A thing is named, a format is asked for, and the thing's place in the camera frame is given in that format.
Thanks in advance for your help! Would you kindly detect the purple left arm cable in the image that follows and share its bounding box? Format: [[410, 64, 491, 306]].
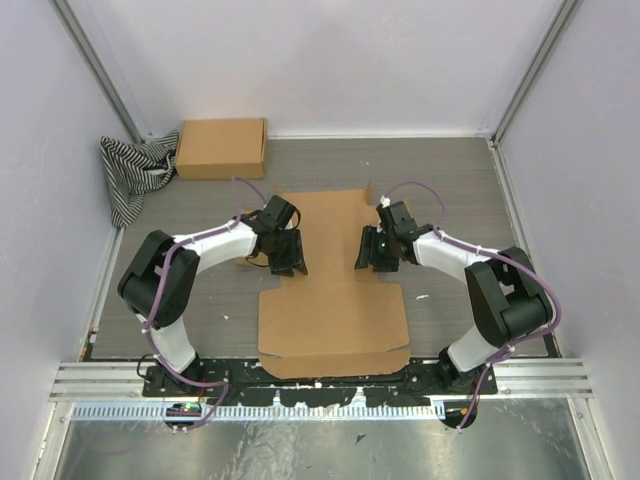
[[139, 174, 271, 434]]

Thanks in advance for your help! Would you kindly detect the aluminium front frame rail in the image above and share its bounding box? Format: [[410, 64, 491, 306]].
[[51, 357, 593, 398]]

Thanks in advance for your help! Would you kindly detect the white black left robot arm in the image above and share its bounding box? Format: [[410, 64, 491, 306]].
[[117, 195, 308, 397]]

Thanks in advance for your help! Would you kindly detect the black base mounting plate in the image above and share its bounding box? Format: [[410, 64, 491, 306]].
[[141, 357, 499, 407]]

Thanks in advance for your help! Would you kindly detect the brown cardboard box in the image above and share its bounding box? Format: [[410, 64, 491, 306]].
[[176, 118, 267, 181], [258, 186, 411, 379]]

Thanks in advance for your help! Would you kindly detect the white slotted cable duct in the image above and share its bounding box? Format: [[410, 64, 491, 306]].
[[71, 402, 445, 421]]

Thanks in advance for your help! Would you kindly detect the striped black white cloth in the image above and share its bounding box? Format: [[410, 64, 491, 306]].
[[99, 131, 180, 228]]

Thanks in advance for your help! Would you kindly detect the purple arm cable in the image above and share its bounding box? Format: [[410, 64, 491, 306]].
[[139, 174, 271, 434], [382, 180, 566, 432]]

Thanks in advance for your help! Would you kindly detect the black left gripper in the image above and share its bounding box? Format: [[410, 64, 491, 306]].
[[268, 229, 309, 279]]

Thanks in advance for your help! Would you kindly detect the aluminium corner post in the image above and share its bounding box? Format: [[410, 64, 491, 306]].
[[50, 0, 145, 143], [491, 0, 583, 147]]

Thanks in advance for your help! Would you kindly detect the right aluminium corner post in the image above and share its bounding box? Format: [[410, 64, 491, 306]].
[[491, 0, 583, 147]]

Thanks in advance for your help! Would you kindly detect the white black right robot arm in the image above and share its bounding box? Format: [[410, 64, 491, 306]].
[[354, 198, 554, 395]]

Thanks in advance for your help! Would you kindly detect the left aluminium corner post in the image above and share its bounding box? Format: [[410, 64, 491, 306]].
[[50, 0, 145, 143]]

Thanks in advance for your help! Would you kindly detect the folded brown cardboard box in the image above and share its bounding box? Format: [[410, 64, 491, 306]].
[[176, 118, 267, 181]]

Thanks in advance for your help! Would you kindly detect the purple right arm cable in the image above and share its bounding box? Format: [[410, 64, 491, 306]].
[[382, 180, 566, 432]]

